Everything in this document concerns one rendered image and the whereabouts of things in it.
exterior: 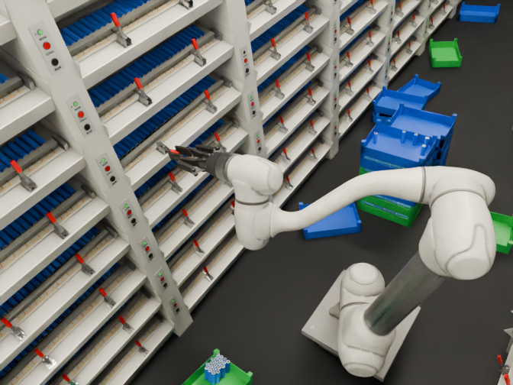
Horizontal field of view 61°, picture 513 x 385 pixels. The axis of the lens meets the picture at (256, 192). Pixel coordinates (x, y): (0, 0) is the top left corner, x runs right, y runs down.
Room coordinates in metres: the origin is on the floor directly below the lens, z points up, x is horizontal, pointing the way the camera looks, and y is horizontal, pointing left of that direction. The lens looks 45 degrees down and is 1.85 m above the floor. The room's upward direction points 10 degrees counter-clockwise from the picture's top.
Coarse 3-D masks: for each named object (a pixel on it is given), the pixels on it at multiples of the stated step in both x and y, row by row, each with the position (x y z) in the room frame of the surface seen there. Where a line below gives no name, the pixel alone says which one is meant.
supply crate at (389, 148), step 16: (384, 128) 1.72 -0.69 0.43; (400, 128) 1.67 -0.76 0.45; (368, 144) 1.65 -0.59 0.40; (384, 144) 1.63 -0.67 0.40; (400, 144) 1.61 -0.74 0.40; (416, 144) 1.59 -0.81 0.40; (432, 144) 1.55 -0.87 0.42; (384, 160) 1.52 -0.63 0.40; (400, 160) 1.47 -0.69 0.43; (416, 160) 1.48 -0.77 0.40
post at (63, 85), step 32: (32, 0) 1.07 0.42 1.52; (32, 64) 1.03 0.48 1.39; (64, 64) 1.07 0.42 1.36; (64, 96) 1.05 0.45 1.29; (64, 128) 1.04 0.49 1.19; (96, 128) 1.08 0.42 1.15; (128, 192) 1.08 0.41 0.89; (160, 256) 1.08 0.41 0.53; (160, 288) 1.04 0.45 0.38; (192, 320) 1.09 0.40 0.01
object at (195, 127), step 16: (224, 80) 1.56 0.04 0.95; (224, 96) 1.51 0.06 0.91; (240, 96) 1.53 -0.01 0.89; (192, 112) 1.42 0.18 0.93; (208, 112) 1.42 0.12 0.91; (224, 112) 1.46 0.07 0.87; (192, 128) 1.34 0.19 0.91; (176, 144) 1.27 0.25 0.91; (144, 160) 1.19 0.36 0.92; (160, 160) 1.20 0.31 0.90; (128, 176) 1.08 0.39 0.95; (144, 176) 1.14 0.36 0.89
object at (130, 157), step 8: (216, 88) 1.53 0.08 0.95; (200, 96) 1.47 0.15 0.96; (192, 104) 1.43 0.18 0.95; (184, 112) 1.39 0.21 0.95; (176, 120) 1.35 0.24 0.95; (160, 128) 1.31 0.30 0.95; (168, 128) 1.32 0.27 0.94; (152, 136) 1.27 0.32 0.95; (160, 136) 1.29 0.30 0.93; (144, 144) 1.24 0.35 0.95; (136, 152) 1.20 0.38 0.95; (120, 160) 1.17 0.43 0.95; (128, 160) 1.17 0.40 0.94
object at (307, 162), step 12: (312, 144) 2.03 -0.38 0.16; (324, 144) 2.05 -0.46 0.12; (300, 156) 1.95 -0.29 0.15; (312, 156) 1.94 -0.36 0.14; (324, 156) 2.01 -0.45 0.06; (300, 168) 1.87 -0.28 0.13; (312, 168) 1.88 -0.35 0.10; (288, 180) 1.74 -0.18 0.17; (300, 180) 1.80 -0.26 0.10; (276, 192) 1.71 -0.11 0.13; (288, 192) 1.71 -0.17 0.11; (276, 204) 1.64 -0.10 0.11
